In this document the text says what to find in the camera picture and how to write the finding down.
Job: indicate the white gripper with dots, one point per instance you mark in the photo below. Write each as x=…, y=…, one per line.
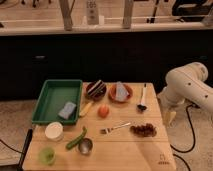
x=168, y=116

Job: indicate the dark red grape bunch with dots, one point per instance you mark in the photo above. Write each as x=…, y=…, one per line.
x=147, y=130

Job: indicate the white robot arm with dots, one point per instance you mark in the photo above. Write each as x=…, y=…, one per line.
x=185, y=82

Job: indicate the grey blue folded cloth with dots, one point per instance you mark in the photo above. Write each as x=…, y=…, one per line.
x=121, y=92

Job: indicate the orange fruit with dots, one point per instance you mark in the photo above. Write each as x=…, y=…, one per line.
x=103, y=111

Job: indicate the dark brown bowl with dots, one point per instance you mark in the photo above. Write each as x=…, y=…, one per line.
x=100, y=93

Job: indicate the striped brown white cloth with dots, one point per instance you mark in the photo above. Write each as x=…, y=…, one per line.
x=94, y=87

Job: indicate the yellow banana piece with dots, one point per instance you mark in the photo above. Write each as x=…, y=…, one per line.
x=85, y=109

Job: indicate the small steel cup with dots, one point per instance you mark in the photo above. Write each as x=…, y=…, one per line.
x=85, y=146

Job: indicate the green chili pepper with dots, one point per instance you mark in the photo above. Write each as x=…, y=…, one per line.
x=75, y=141

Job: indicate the green plastic tray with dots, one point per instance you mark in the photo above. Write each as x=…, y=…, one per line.
x=55, y=93

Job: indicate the white round container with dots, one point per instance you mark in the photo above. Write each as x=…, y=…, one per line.
x=54, y=131

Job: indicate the light green plastic cup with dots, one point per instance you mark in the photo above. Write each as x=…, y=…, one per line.
x=47, y=156

